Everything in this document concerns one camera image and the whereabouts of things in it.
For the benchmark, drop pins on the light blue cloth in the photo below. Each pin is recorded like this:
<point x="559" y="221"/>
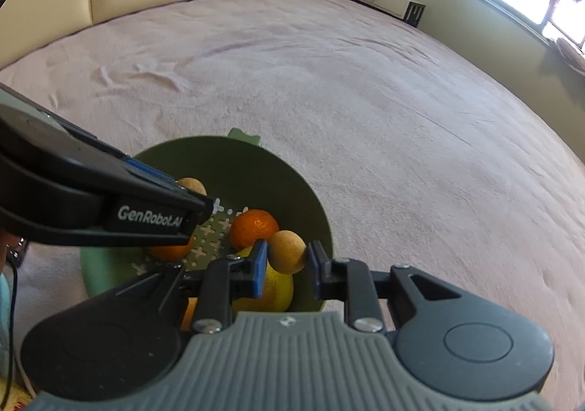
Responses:
<point x="3" y="310"/>

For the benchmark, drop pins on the green colander bowl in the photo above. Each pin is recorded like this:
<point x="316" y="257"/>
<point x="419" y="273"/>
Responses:
<point x="274" y="173"/>

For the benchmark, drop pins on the red yellow printed cloth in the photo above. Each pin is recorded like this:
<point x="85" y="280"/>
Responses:
<point x="16" y="399"/>

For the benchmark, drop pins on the grey cushion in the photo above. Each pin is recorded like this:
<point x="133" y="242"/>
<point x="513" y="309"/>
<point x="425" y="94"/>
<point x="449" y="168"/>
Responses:
<point x="569" y="50"/>

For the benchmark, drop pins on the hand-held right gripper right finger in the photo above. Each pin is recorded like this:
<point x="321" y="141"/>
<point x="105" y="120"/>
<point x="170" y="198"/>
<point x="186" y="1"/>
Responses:
<point x="315" y="271"/>

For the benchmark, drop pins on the small brown longan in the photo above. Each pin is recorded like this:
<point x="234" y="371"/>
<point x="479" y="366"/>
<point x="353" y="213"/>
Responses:
<point x="194" y="186"/>
<point x="287" y="251"/>

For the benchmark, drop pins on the pink bed blanket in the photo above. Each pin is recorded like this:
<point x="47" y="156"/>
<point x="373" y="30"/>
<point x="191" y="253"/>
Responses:
<point x="365" y="96"/>

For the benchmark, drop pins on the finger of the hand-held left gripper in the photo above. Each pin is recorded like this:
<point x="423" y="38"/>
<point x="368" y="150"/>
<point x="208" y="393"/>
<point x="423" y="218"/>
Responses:
<point x="151" y="185"/>
<point x="146" y="169"/>

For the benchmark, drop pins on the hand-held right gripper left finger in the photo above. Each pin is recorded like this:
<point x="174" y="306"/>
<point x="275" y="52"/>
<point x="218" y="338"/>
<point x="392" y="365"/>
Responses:
<point x="259" y="269"/>

